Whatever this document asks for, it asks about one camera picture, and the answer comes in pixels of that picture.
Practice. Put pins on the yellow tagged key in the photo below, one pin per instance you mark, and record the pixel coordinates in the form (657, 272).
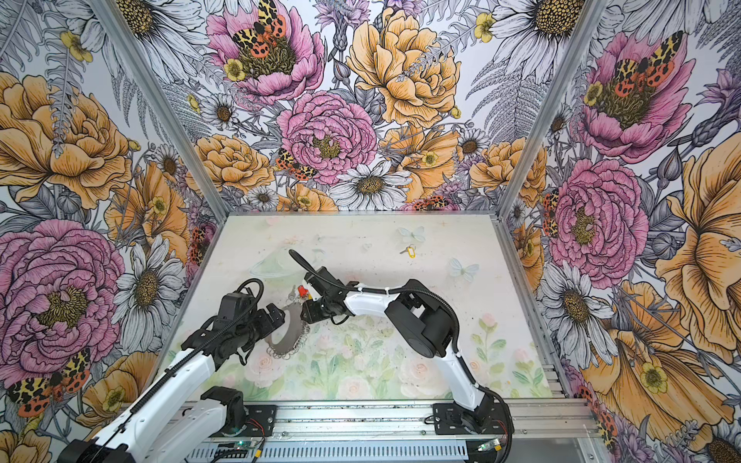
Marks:
(410, 251)

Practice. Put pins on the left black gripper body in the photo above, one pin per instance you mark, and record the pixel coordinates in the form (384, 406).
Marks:
(254, 329)

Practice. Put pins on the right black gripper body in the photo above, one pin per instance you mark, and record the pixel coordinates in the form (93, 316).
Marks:
(319, 310)

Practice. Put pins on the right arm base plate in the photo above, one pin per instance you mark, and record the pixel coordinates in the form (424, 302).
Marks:
(452, 419)

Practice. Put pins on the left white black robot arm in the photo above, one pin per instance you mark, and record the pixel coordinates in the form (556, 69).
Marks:
(157, 427)

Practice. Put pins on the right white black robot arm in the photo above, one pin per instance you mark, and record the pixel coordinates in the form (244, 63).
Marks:
(430, 327)

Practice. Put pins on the white perforated cable duct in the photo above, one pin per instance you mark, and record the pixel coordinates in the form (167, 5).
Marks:
(333, 451)

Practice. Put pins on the aluminium front rail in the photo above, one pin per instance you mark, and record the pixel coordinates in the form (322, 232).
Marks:
(410, 420)

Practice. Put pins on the coloured tagged keys bunch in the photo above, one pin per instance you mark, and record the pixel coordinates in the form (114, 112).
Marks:
(298, 296)

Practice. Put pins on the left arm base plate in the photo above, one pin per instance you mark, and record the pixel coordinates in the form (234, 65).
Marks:
(257, 420)

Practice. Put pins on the silver metal keyring plate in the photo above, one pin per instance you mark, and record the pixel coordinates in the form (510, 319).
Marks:
(293, 337)

